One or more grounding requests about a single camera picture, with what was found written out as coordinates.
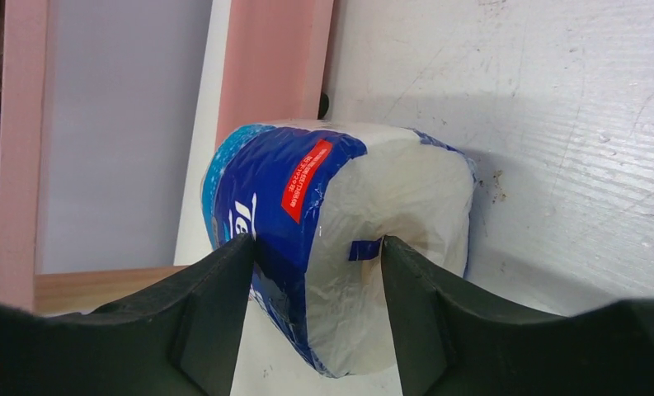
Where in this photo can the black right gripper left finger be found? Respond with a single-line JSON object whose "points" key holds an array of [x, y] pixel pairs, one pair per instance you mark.
{"points": [[179, 336]]}

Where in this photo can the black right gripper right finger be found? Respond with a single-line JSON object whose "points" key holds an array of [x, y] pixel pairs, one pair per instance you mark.
{"points": [[452, 337]]}

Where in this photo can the blue Tempo packaged roll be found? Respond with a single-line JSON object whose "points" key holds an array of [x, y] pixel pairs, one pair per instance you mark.
{"points": [[318, 198]]}

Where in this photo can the pink three-tier wooden shelf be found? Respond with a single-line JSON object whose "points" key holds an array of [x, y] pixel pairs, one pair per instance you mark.
{"points": [[110, 113]]}

